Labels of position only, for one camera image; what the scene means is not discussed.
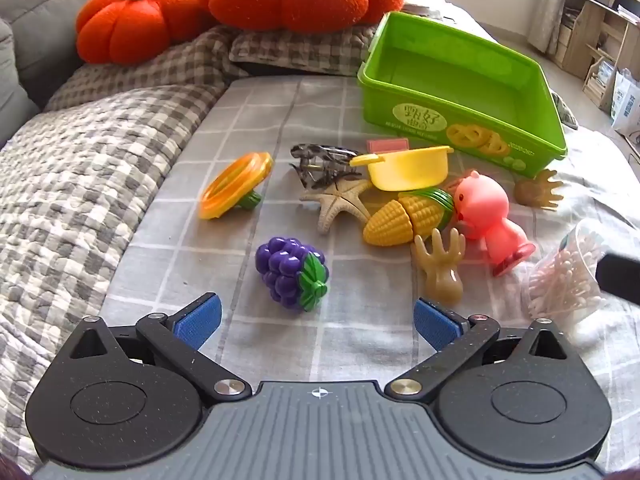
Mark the toy corn cob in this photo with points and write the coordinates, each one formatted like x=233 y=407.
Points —
x=395 y=220

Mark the small orange pumpkin cushion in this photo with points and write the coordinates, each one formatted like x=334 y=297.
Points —
x=125 y=30

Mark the beige hand-shaped toy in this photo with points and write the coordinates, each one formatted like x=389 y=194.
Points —
x=442 y=280
x=532 y=192

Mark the green plastic box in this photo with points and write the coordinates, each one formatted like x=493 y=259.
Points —
x=450 y=60

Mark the purple toy grapes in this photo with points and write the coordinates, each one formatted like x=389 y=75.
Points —
x=280 y=270

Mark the grey checked pillow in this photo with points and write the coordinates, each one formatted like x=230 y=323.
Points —
x=150 y=80

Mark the pale curtain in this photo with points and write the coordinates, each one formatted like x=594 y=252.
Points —
x=555 y=0

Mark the grey grid bedsheet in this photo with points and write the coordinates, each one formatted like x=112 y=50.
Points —
x=325 y=345

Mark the grey checked quilt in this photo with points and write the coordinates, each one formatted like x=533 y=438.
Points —
x=75 y=210

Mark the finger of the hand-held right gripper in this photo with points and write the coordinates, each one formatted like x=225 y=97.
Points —
x=620 y=280

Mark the toy orange slice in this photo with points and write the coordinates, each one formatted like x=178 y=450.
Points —
x=235 y=180

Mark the pink eraser box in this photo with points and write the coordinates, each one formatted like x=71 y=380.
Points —
x=387 y=145

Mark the dark checked pillow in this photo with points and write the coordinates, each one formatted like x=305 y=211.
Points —
x=300 y=50

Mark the yellow toy pot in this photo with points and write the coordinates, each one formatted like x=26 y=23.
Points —
x=405 y=170

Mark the clear cotton swab jar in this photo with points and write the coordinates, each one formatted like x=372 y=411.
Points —
x=560 y=285

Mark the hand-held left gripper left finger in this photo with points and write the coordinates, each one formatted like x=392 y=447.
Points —
x=200 y=320

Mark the grey sofa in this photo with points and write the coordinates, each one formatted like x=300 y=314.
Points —
x=30 y=10

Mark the black patterned hair claw clip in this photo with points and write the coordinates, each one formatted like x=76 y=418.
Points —
x=320 y=160

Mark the white paper bag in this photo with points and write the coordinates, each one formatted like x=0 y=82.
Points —
x=627 y=105

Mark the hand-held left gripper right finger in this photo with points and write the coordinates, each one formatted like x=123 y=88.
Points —
x=435 y=322

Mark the beige starfish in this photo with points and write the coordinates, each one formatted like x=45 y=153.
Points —
x=335 y=205

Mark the wooden shelf unit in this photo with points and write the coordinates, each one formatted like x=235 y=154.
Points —
x=585 y=35

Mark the pink pig toy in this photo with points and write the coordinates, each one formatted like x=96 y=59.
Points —
x=480 y=200

